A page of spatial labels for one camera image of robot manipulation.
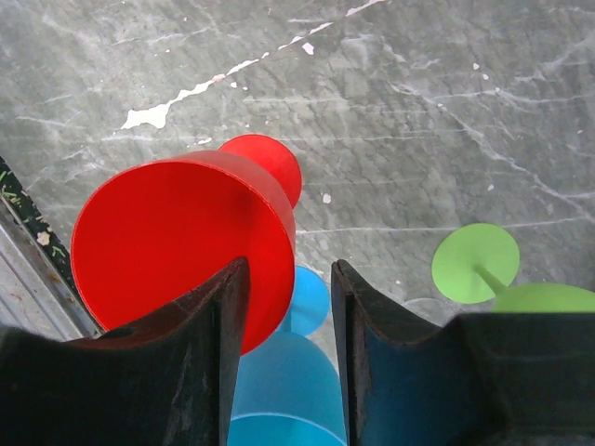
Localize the green plastic wine glass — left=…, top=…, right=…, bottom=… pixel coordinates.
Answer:
left=431, top=223, right=594, bottom=313

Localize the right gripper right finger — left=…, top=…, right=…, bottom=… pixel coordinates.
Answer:
left=331, top=260, right=594, bottom=445

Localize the blue plastic wine glass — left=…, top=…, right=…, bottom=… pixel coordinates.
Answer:
left=227, top=267, right=347, bottom=446

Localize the aluminium frame rail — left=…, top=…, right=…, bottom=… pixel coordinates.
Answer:
left=1, top=161, right=102, bottom=341

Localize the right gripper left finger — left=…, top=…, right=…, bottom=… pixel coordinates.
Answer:
left=1, top=257, right=250, bottom=445

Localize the red plastic wine glass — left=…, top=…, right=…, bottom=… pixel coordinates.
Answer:
left=71, top=134, right=302, bottom=352

